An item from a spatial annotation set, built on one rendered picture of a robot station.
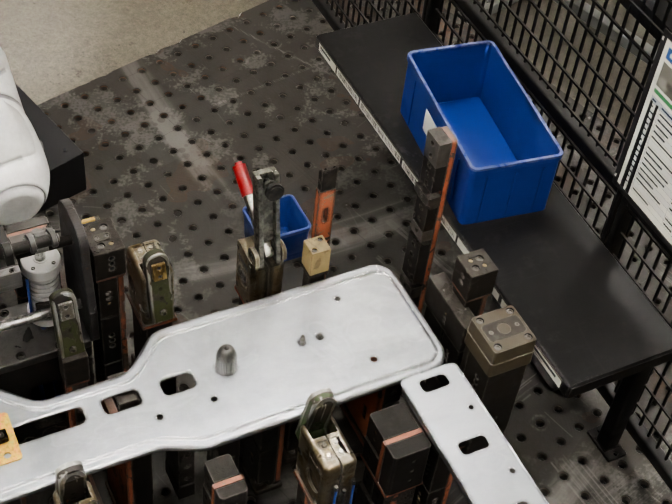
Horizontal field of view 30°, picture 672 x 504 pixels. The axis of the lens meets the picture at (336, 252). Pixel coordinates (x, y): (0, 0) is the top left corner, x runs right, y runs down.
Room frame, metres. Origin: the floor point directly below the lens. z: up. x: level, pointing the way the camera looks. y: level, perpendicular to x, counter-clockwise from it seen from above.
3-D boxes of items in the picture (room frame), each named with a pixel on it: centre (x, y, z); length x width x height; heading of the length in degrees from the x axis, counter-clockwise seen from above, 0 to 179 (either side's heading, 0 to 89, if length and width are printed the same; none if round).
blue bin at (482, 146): (1.63, -0.21, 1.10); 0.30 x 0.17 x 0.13; 24
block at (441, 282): (1.32, -0.20, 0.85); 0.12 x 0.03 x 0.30; 31
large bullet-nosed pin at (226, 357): (1.13, 0.14, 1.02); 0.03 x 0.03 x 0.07
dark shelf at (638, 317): (1.59, -0.23, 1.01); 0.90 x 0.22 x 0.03; 31
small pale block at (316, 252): (1.35, 0.03, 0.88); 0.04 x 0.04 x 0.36; 31
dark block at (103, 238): (1.26, 0.35, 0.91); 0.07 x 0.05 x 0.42; 31
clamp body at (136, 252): (1.27, 0.28, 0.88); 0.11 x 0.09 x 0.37; 31
